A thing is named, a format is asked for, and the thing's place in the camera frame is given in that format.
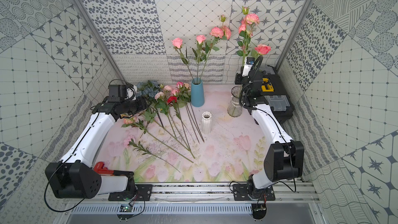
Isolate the pink peony flower stem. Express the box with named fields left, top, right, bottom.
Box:
left=197, top=15, right=232, bottom=78

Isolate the large pink rose stem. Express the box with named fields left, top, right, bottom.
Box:
left=250, top=44, right=272, bottom=62

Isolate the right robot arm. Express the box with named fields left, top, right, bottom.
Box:
left=235, top=73, right=304, bottom=199

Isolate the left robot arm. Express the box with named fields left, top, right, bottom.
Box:
left=45, top=82, right=148, bottom=201

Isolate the clear glass vase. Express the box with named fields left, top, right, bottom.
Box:
left=227, top=86, right=243, bottom=117

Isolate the bunch of artificial flowers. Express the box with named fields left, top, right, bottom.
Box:
left=122, top=80, right=204, bottom=166

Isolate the white ribbed vase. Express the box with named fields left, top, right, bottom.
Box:
left=202, top=112, right=212, bottom=134

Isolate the blue cylindrical vase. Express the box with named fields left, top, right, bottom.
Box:
left=191, top=78, right=205, bottom=107

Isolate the black toolbox yellow latch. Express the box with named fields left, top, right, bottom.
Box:
left=257, top=65, right=294, bottom=124

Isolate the red pipe wrench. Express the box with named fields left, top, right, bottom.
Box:
left=93, top=162, right=134, bottom=177

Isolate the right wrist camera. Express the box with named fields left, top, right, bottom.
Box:
left=241, top=57, right=255, bottom=77

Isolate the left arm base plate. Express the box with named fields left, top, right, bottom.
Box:
left=108, top=184, right=153, bottom=202

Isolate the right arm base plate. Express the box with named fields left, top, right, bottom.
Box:
left=231, top=184, right=276, bottom=201

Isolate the aluminium rail frame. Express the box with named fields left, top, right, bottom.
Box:
left=63, top=181, right=321, bottom=205

